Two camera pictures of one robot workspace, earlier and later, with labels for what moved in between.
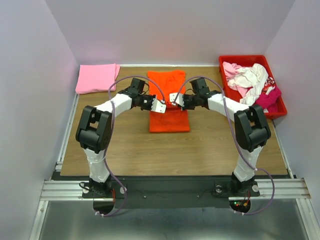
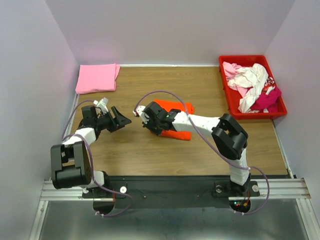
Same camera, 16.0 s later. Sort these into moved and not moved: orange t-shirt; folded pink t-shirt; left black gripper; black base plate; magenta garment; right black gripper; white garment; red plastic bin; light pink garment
Moved: orange t-shirt; left black gripper; right black gripper
Not moved: folded pink t-shirt; black base plate; red plastic bin; magenta garment; white garment; light pink garment
